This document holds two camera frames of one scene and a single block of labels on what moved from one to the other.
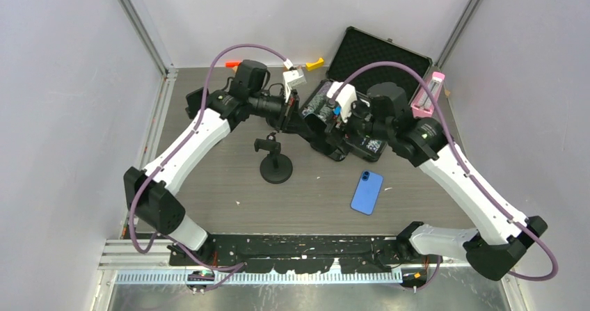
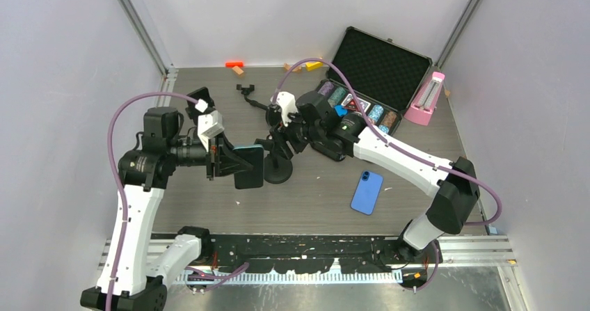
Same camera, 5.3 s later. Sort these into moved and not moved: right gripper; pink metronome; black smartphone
Moved: right gripper
Not moved: pink metronome; black smartphone
